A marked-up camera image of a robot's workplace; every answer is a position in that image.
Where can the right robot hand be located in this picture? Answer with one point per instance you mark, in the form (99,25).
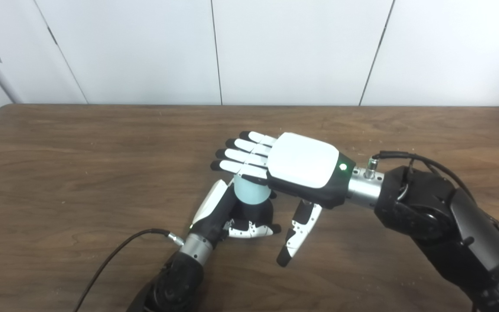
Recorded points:
(303,164)

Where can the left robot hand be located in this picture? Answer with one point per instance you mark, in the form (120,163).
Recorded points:
(212,214)

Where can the black nozzle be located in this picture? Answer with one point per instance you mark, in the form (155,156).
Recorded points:
(251,212)

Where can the light blue cylinder cup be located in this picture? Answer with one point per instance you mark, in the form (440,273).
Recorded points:
(251,191)

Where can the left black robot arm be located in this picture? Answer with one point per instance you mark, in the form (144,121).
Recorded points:
(171,279)

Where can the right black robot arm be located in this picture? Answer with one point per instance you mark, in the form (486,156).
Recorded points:
(440,225)

